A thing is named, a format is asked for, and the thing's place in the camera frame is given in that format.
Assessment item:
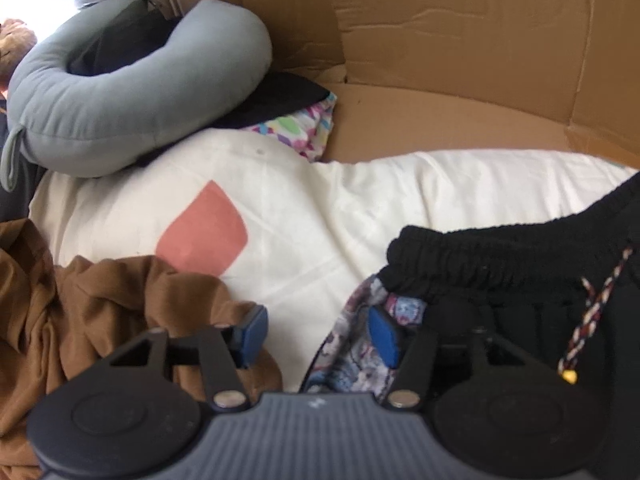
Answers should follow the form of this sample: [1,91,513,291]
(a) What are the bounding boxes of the black pants with patterned stripes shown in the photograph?
[300,172,640,396]

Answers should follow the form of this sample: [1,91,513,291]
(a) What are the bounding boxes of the black cloth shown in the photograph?
[67,2,333,133]

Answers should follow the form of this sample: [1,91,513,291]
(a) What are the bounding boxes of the brown teddy bear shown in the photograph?
[0,17,38,86]

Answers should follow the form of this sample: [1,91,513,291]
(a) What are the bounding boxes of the flattened cardboard box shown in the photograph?
[112,0,640,170]

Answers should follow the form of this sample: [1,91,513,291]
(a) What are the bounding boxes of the white multicoloured patterned cloth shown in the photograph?
[240,95,337,162]

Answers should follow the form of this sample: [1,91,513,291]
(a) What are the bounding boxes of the cream bear printed blanket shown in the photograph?
[27,127,640,393]

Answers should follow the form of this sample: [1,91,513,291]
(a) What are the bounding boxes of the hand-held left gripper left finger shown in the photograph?
[107,305,269,408]

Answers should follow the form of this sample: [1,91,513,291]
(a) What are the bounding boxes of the grey neck pillow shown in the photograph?
[0,0,273,191]

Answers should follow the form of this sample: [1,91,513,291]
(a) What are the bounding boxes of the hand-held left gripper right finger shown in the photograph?
[367,305,526,408]

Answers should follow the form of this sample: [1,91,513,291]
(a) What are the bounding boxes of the brown garment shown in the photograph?
[0,217,283,480]

